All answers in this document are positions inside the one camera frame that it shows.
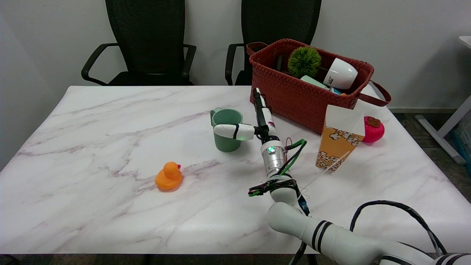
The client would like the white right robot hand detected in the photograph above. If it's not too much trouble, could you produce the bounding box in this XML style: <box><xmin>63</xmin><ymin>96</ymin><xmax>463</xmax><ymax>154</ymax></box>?
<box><xmin>213</xmin><ymin>87</ymin><xmax>280</xmax><ymax>145</ymax></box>

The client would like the green mug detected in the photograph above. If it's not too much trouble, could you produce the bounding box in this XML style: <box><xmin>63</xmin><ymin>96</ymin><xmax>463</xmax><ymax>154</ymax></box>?
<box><xmin>210</xmin><ymin>107</ymin><xmax>243</xmax><ymax>152</ymax></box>

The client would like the red woven basket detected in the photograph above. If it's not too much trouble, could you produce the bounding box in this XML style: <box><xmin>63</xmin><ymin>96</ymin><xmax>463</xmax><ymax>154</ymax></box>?
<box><xmin>247</xmin><ymin>38</ymin><xmax>392</xmax><ymax>135</ymax></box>

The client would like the mint green box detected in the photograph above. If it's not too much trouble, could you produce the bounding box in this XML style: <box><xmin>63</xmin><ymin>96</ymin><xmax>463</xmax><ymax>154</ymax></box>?
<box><xmin>300</xmin><ymin>75</ymin><xmax>328</xmax><ymax>89</ymax></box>

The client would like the green spiky ball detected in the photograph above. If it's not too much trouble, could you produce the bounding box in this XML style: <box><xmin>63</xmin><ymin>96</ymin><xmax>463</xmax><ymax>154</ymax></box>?
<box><xmin>287</xmin><ymin>46</ymin><xmax>322</xmax><ymax>78</ymax></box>

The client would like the popcorn box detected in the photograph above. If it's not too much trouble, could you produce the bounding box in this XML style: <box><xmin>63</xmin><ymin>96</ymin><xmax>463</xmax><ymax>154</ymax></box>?
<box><xmin>315</xmin><ymin>105</ymin><xmax>365</xmax><ymax>172</ymax></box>

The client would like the white zip tie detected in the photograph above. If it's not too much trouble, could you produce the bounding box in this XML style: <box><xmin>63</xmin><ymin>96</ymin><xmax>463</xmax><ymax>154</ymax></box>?
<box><xmin>297</xmin><ymin>151</ymin><xmax>351</xmax><ymax>194</ymax></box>

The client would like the white cup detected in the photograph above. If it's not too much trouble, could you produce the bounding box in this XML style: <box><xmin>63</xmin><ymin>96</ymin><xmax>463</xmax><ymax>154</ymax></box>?
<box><xmin>323</xmin><ymin>57</ymin><xmax>358</xmax><ymax>90</ymax></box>

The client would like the black office chair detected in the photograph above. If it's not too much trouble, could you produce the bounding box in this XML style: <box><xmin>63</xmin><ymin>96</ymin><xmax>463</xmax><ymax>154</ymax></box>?
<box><xmin>81</xmin><ymin>0</ymin><xmax>197</xmax><ymax>86</ymax></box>
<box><xmin>225</xmin><ymin>0</ymin><xmax>322</xmax><ymax>86</ymax></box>

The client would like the pink persimmon toy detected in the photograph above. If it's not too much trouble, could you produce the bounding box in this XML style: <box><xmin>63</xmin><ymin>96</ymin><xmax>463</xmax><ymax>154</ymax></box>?
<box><xmin>362</xmin><ymin>116</ymin><xmax>385</xmax><ymax>143</ymax></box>

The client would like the orange rubber duck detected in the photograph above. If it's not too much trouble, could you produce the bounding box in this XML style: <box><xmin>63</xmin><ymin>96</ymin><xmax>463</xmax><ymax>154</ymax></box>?
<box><xmin>155</xmin><ymin>162</ymin><xmax>183</xmax><ymax>191</ymax></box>

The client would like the white desk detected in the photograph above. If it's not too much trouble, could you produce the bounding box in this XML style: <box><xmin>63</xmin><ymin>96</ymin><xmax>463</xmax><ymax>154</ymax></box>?
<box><xmin>415</xmin><ymin>36</ymin><xmax>471</xmax><ymax>165</ymax></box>

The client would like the blue storage box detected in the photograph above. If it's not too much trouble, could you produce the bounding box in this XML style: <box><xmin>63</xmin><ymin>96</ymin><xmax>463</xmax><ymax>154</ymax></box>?
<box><xmin>453</xmin><ymin>121</ymin><xmax>471</xmax><ymax>173</ymax></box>

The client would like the green and black cable bundle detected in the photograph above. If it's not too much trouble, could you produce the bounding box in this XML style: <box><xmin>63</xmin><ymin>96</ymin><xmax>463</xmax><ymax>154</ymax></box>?
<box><xmin>248</xmin><ymin>138</ymin><xmax>311</xmax><ymax>218</ymax></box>

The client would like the black looping cable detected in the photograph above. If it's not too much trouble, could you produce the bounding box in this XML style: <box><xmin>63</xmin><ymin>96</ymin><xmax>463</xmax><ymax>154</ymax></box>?
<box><xmin>350</xmin><ymin>200</ymin><xmax>447</xmax><ymax>258</ymax></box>

